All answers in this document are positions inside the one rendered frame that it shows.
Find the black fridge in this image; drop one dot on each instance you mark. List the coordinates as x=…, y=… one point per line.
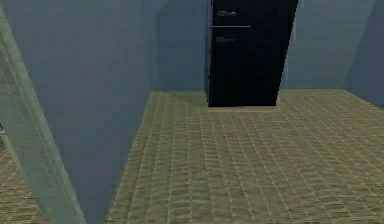
x=245, y=66

